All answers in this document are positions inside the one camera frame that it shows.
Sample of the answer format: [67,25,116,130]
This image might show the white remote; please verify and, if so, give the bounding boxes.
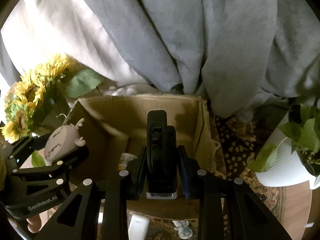
[128,214,150,240]

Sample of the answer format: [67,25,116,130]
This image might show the beige round creature figurine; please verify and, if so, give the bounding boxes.
[44,118,86,165]

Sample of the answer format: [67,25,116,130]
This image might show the white cup with cork lid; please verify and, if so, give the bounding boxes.
[118,153,137,171]

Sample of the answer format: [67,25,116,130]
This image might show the white blue astronaut figurine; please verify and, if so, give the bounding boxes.
[172,220,193,239]

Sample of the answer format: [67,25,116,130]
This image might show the black perfume bottle clear base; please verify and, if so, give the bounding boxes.
[146,110,177,200]

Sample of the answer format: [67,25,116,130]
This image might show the person's left hand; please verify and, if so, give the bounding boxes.
[27,215,42,233]

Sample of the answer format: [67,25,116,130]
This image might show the white ribbed plant pot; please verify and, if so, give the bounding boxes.
[256,115,319,190]

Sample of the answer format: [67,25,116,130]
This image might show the patterned brown rug cloth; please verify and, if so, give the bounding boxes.
[128,118,284,239]

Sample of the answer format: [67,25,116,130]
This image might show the yellow sunflower bouquet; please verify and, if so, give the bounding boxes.
[1,53,103,167]

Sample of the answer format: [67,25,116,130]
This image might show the brown cardboard box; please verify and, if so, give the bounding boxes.
[63,93,218,213]

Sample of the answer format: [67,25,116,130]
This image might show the green potted plant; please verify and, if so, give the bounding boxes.
[247,86,319,178]

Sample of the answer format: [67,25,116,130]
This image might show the grey draped blanket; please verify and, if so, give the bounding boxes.
[1,0,319,120]

